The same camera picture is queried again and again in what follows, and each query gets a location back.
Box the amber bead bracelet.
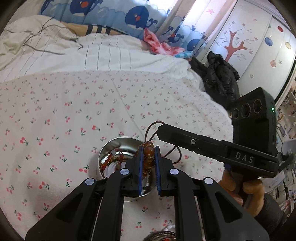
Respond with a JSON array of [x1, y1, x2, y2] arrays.
[[138, 120, 182, 178]]

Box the round tin lid with jewelry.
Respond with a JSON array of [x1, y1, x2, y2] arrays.
[[143, 231, 176, 241]]

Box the right hand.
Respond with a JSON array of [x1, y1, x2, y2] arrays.
[[219, 170, 265, 217]]

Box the round silver metal tin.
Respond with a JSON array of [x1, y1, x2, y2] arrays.
[[97, 137, 156, 197]]

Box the black jacket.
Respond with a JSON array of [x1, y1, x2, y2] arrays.
[[189, 52, 240, 110]]

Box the cherry print bed sheet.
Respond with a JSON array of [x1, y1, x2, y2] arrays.
[[1, 71, 233, 237]]

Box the pink crumpled cloth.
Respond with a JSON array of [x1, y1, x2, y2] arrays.
[[144, 28, 185, 56]]

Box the blue whale print curtain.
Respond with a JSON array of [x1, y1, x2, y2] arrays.
[[40, 1, 206, 54]]

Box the white wardrobe with tree decal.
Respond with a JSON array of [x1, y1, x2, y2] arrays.
[[197, 1, 295, 100]]

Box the striped beige pillow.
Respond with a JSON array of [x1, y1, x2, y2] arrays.
[[61, 22, 124, 36]]

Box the white striped duvet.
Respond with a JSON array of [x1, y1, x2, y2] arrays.
[[1, 15, 204, 90]]

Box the black camera box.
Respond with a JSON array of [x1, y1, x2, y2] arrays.
[[231, 87, 278, 156]]

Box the thin black cable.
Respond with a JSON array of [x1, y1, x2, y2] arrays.
[[4, 16, 84, 56]]

